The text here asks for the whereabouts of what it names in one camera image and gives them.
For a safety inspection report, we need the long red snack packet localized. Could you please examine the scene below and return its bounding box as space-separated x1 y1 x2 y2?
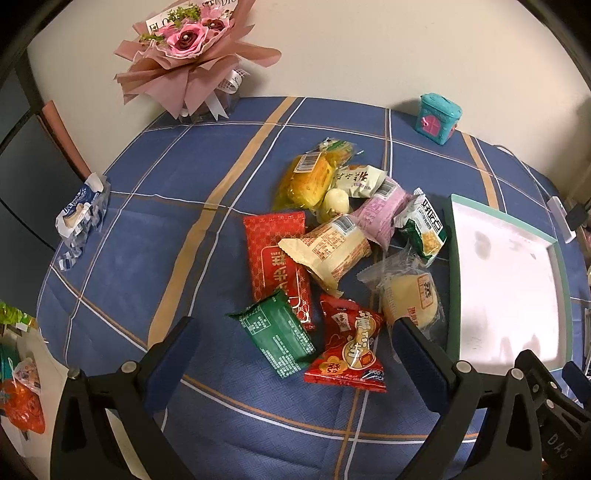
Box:
242 211 315 331

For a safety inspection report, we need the pale round wrapped pastry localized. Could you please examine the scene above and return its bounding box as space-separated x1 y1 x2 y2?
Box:
317 188 351 224

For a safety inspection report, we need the green white cracker packet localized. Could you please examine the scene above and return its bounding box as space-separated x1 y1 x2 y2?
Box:
394 188 447 267

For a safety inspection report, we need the red festive snack bag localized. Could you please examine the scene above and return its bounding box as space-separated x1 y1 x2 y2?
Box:
304 294 387 393

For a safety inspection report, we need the clear round bun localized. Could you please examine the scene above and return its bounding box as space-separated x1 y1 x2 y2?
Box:
356 248 447 341

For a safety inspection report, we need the teal pink house box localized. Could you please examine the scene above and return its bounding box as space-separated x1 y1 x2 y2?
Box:
415 93 463 145

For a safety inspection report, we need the white brown-print snack packet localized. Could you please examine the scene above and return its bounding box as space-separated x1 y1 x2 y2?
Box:
332 165 387 199

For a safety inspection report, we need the green snack packet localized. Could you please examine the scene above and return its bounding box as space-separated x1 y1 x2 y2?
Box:
228 289 318 378

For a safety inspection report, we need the pink flower bouquet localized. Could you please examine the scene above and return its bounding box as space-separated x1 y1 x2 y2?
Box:
115 1 281 120

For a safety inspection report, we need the orange snack bag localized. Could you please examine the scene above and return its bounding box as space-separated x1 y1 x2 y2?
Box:
1 357 46 434

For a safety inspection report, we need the pink snack packet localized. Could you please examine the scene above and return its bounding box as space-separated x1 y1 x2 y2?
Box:
351 176 410 252

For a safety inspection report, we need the blue plaid tablecloth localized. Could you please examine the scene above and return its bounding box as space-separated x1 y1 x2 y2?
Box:
35 95 591 480

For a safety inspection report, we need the yellow cake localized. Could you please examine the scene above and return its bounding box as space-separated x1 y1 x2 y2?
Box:
273 152 335 211

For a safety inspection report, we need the white teal-rimmed tray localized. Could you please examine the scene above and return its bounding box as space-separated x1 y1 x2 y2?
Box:
445 194 573 375

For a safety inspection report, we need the white cable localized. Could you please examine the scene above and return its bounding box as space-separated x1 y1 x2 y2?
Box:
493 144 555 199

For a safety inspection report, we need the beige orange-print snack packet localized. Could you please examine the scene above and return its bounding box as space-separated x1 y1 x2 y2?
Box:
279 214 372 298

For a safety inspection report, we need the blue white crumpled wrapper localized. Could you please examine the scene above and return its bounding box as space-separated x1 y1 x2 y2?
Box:
55 172 111 271

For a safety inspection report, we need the white power strip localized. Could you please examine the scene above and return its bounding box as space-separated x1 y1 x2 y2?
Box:
546 196 576 244

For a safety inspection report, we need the small green yellow candy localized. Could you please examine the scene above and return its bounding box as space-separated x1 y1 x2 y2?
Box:
318 137 363 168

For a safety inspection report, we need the black power adapter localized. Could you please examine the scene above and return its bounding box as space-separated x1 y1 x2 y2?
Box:
566 203 589 231

